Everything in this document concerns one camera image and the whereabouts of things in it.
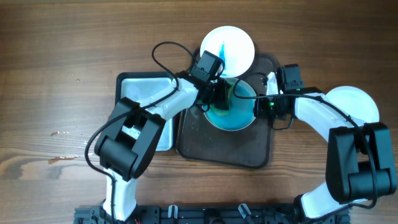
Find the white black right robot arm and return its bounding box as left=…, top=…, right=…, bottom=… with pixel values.
left=254, top=87, right=397, bottom=223

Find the black tray with soapy water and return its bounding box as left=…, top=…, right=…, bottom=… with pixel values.
left=114, top=72, right=175, bottom=152

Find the green yellow sponge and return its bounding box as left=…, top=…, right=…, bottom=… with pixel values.
left=213, top=88, right=233, bottom=116

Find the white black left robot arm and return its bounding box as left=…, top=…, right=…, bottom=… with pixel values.
left=93, top=72, right=232, bottom=223

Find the white plate far blue stain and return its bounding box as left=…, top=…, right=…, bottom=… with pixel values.
left=200, top=26, right=255, bottom=78

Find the brown plastic serving tray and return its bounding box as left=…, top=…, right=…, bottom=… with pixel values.
left=175, top=49, right=279, bottom=169

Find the white plate blue smear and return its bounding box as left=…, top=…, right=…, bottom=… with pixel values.
left=205, top=78, right=256, bottom=131

